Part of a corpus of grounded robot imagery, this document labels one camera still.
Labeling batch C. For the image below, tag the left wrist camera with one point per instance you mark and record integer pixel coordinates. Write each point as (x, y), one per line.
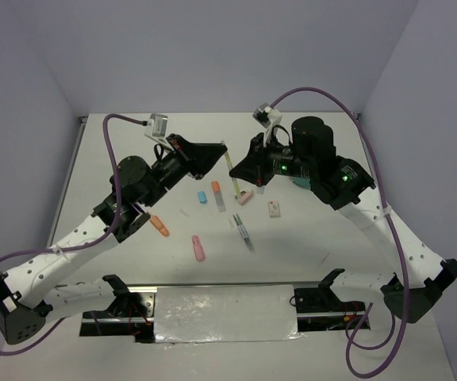
(156, 127)

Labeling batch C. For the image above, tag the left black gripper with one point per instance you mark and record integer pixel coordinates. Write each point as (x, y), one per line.
(186, 153)

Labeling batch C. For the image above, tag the yellow thin highlighter pen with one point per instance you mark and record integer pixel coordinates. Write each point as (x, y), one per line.
(234, 180)

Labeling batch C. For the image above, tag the silver foil sheet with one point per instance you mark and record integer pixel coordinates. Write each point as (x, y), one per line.
(225, 314)

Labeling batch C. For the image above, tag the white eraser with label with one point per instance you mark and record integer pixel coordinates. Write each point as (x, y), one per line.
(274, 209)

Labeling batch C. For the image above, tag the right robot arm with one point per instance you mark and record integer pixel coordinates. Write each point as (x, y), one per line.
(419, 276)

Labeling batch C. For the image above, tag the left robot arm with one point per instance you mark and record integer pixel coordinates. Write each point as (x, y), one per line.
(34, 293)

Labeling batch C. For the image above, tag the orange transparent highlighter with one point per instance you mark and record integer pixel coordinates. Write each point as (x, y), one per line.
(159, 225)

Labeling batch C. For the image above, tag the pink white correction tape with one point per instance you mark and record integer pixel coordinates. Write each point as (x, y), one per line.
(244, 197)

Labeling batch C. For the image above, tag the grey highlighter orange cap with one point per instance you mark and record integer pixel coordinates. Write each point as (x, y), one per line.
(218, 196)

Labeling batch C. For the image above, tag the teal round organizer container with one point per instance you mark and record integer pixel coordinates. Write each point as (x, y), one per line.
(301, 182)

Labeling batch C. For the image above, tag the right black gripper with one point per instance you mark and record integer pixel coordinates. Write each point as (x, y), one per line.
(254, 166)

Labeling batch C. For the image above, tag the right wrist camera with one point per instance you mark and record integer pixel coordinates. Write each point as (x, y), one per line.
(268, 118)

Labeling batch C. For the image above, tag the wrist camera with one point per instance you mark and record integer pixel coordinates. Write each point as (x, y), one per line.
(156, 127)
(268, 118)

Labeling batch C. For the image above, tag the blue highlighter cap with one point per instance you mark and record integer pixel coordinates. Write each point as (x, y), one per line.
(202, 197)

